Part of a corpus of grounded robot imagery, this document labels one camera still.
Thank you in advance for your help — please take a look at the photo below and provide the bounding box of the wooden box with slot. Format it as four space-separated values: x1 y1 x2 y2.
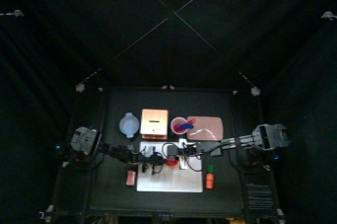
139 109 169 140

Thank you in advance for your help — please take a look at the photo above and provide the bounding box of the thin diagonal brace wire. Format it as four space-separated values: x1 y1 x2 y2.
80 0 233 85
121 0 259 89

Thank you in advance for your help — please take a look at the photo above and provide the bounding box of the red plastic utensil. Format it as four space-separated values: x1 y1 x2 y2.
173 123 188 134

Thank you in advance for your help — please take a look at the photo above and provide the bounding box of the white plastic cutting board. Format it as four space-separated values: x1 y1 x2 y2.
136 140 204 193

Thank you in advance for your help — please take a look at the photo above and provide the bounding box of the white text label sticker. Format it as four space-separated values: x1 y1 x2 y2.
245 183 275 215

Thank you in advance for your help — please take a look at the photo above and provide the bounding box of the blue plastic utensil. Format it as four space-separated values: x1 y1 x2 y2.
179 119 197 130

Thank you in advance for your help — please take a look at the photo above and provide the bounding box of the small block with red dot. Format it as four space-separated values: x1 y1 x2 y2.
125 170 137 187

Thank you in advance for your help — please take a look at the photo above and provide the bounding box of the dark vertical frame pole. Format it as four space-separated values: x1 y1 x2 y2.
168 0 175 88

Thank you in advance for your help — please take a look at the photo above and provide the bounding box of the orange toy carrot green top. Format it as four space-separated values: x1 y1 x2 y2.
205 164 216 190

